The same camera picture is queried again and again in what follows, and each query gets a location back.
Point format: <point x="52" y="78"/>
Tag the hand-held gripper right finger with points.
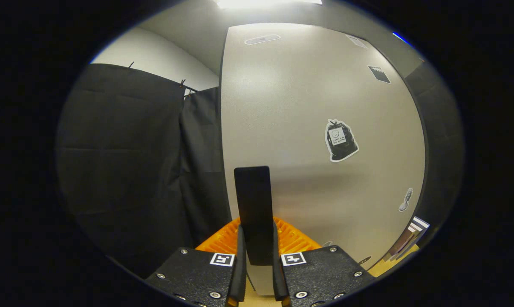
<point x="277" y="277"/>

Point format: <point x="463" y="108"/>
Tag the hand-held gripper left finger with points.
<point x="241" y="277"/>

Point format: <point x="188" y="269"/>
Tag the red-brown book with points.
<point x="399" y="247"/>

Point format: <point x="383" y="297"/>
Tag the black backdrop cloth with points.
<point x="120" y="170"/>

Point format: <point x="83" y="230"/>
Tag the large ceiling light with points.
<point x="265" y="3"/>

